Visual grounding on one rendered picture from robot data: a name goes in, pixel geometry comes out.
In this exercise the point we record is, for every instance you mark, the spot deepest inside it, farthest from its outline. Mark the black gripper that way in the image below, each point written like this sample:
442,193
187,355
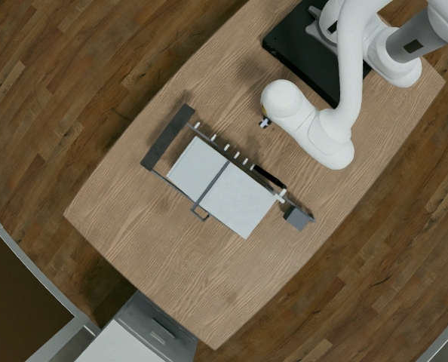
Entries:
265,123

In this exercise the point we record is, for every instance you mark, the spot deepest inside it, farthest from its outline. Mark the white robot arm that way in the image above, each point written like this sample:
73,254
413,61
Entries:
326,134

